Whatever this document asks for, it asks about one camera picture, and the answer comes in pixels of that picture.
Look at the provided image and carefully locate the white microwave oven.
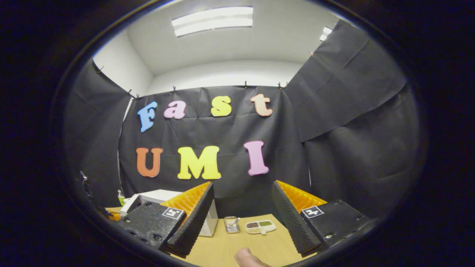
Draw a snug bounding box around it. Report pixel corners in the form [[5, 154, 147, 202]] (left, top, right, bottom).
[[119, 189, 219, 237]]

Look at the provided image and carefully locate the long ceiling light panel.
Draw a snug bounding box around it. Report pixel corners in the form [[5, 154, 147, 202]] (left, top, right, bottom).
[[171, 6, 254, 37]]

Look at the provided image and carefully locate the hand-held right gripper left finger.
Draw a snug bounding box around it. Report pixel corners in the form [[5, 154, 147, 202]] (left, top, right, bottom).
[[118, 181, 215, 259]]

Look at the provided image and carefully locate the metal wire rack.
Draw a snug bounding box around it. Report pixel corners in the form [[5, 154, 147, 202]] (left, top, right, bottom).
[[224, 216, 240, 234]]

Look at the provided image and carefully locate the black backdrop cloth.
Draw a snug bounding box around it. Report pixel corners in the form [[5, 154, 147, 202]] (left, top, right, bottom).
[[61, 19, 422, 223]]

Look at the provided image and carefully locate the white divided bean dish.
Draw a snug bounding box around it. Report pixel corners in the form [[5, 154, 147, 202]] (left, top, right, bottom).
[[245, 220, 277, 235]]

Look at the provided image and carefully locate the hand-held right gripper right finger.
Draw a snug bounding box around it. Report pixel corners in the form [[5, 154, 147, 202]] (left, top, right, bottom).
[[271, 180, 375, 257]]

